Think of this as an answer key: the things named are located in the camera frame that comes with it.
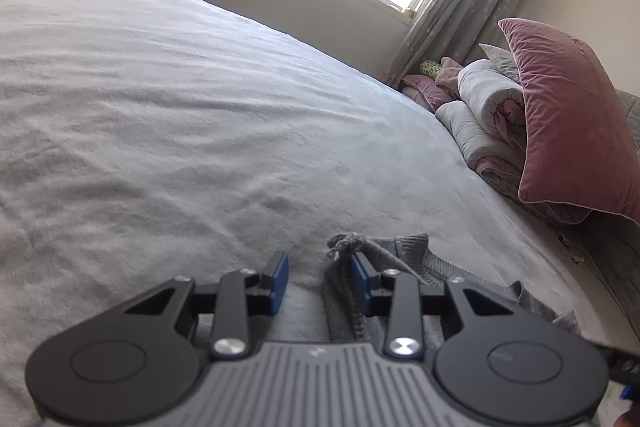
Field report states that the folded grey quilt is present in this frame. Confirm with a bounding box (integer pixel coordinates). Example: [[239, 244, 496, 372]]
[[434, 43, 601, 225]]

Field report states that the grey knit sweater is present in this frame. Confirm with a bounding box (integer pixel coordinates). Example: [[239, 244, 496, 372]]
[[320, 232, 603, 353]]

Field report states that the small pink cushion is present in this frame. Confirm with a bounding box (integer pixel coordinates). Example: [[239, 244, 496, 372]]
[[400, 57, 466, 112]]

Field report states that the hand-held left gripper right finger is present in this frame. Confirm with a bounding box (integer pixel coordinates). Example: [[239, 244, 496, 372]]
[[350, 252, 520, 363]]

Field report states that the grey bed sheet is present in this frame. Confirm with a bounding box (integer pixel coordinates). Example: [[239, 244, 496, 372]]
[[0, 0, 616, 427]]

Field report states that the small beige object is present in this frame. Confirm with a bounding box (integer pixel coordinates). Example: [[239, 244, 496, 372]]
[[557, 232, 588, 265]]

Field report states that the grey printed pillow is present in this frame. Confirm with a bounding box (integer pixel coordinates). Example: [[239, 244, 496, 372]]
[[479, 43, 522, 82]]

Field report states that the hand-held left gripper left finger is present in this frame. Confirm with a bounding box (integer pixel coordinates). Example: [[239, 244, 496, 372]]
[[122, 251, 292, 361]]

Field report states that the grey quilted headboard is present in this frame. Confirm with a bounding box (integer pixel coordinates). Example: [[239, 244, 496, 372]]
[[560, 88, 640, 323]]

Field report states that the pink velvet pillow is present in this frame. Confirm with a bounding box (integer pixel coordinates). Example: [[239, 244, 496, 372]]
[[497, 18, 640, 225]]

